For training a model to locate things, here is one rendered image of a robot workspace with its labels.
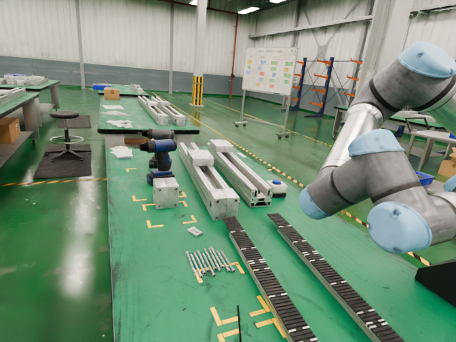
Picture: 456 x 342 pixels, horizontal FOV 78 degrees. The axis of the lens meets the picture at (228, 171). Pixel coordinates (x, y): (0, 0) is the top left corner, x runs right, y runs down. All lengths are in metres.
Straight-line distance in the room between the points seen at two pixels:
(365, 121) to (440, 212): 0.34
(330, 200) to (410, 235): 0.16
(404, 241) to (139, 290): 0.61
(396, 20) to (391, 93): 3.52
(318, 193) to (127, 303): 0.52
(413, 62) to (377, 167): 0.38
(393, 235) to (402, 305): 0.50
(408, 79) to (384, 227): 0.44
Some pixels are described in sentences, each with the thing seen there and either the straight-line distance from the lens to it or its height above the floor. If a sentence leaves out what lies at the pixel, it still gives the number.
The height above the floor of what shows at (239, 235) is 0.81.
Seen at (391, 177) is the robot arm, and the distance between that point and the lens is 0.49.
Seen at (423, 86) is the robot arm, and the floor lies 1.33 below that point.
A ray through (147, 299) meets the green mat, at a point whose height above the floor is 0.78.
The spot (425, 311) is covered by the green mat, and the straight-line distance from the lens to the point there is 0.98.
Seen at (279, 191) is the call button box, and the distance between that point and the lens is 1.37.
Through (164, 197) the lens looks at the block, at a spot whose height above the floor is 0.83.
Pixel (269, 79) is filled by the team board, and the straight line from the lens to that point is 6.95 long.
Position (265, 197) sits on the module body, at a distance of 1.26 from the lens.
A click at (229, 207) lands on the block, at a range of 1.10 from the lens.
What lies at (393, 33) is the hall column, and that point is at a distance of 4.32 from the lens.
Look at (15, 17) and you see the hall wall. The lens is 16.27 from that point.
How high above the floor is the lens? 1.32
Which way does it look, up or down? 19 degrees down
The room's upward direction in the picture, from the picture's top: 5 degrees clockwise
